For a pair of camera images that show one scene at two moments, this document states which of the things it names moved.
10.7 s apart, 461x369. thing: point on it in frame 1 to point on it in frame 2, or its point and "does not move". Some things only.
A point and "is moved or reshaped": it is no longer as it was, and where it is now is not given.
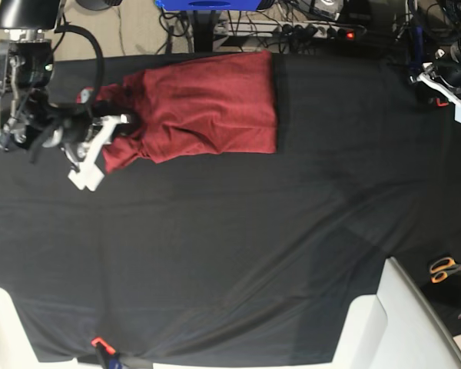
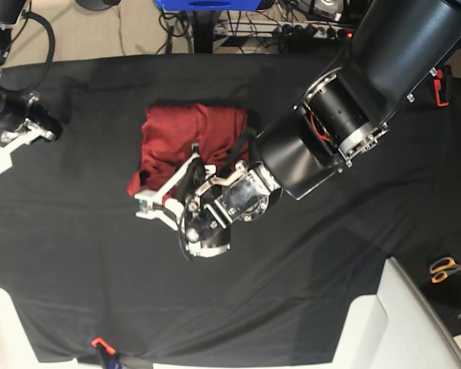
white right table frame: [396, 329] does not move
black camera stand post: [203, 24] does not move
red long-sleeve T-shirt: [220, 105] is moved or reshaped
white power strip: [288, 29] does not move
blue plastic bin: [209, 5] does not move
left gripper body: [83, 154] to [12, 130]
